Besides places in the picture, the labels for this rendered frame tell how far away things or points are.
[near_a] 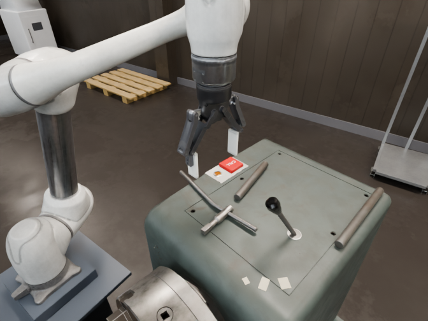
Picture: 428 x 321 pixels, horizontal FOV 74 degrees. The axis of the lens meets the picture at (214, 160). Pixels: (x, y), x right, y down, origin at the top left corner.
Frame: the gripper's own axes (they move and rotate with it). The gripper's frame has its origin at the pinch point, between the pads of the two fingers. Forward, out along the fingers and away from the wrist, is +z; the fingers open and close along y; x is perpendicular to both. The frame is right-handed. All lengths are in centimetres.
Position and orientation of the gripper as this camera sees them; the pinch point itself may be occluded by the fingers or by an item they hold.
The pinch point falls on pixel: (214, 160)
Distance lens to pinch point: 70.9
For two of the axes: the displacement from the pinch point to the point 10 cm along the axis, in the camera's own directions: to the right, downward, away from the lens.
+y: -7.2, 4.0, -5.7
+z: 0.0, 8.2, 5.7
